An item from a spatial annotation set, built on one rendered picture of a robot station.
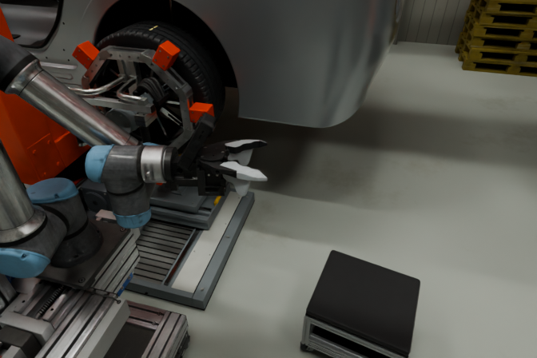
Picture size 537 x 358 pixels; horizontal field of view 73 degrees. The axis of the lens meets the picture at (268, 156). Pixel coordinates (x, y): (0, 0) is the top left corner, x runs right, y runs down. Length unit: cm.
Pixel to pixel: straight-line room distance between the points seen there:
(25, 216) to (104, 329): 38
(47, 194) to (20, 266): 18
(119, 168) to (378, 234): 183
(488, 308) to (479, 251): 38
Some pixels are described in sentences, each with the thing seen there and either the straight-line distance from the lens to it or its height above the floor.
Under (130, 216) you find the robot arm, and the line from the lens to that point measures 82.
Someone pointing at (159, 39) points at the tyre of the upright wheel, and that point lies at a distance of 173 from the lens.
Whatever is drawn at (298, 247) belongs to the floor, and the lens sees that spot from 219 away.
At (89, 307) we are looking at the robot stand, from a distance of 118.
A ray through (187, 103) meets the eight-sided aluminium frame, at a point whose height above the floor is 91.
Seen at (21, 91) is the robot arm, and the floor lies 133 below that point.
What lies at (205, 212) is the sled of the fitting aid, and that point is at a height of 17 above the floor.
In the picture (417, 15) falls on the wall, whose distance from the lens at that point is 574.
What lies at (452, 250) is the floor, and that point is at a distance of 241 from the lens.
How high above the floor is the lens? 165
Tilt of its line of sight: 35 degrees down
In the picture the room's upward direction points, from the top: straight up
